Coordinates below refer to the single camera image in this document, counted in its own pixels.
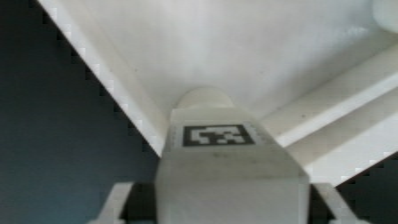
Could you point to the white table leg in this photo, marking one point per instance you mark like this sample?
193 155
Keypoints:
230 179

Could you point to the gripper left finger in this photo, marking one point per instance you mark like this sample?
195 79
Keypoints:
111 213

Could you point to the white U-shaped obstacle fence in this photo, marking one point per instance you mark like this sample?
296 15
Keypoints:
349 153

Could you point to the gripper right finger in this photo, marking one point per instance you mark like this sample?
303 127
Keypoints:
344 214

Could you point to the white square table top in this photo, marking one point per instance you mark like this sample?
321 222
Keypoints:
298 54

